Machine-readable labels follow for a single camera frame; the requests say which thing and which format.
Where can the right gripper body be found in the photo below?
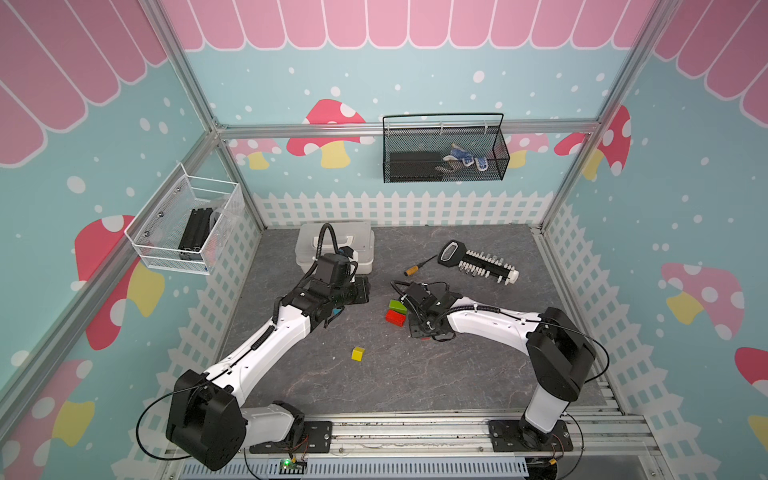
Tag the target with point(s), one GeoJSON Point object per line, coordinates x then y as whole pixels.
{"type": "Point", "coordinates": [417, 329]}

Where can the small green-lit circuit board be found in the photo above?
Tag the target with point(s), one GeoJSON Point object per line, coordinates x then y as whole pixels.
{"type": "Point", "coordinates": [292, 466]}

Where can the yellow small block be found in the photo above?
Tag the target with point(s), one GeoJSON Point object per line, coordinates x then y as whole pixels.
{"type": "Point", "coordinates": [358, 354]}

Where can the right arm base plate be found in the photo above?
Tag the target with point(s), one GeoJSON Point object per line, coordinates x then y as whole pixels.
{"type": "Point", "coordinates": [512, 436]}

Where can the white wire wall basket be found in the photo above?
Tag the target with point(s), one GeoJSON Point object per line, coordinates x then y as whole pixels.
{"type": "Point", "coordinates": [156, 232]}

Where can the black wire wall basket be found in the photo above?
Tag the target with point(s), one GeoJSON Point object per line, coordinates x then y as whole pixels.
{"type": "Point", "coordinates": [414, 146]}

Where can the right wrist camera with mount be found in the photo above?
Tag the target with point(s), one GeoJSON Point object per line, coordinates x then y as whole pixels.
{"type": "Point", "coordinates": [418, 295]}

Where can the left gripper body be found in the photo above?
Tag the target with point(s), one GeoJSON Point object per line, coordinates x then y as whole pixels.
{"type": "Point", "coordinates": [350, 292]}

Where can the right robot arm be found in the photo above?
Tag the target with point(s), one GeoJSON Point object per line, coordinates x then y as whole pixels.
{"type": "Point", "coordinates": [561, 355]}

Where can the black box in white basket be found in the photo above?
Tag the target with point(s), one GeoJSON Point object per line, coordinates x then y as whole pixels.
{"type": "Point", "coordinates": [195, 234]}

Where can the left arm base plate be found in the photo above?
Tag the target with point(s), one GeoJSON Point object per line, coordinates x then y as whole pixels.
{"type": "Point", "coordinates": [306, 437]}

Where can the small wooden-handled screwdriver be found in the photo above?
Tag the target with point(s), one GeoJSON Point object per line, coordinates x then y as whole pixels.
{"type": "Point", "coordinates": [414, 269]}

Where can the white plastic storage box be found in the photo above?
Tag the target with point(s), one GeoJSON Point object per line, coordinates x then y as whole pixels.
{"type": "Point", "coordinates": [356, 236]}

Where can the blue white item in basket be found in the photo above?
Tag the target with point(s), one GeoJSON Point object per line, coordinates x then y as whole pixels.
{"type": "Point", "coordinates": [459, 158]}

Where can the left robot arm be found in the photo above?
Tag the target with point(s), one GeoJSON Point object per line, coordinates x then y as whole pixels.
{"type": "Point", "coordinates": [206, 419]}

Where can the green rectangular block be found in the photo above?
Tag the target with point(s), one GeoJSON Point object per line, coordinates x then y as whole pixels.
{"type": "Point", "coordinates": [397, 306]}

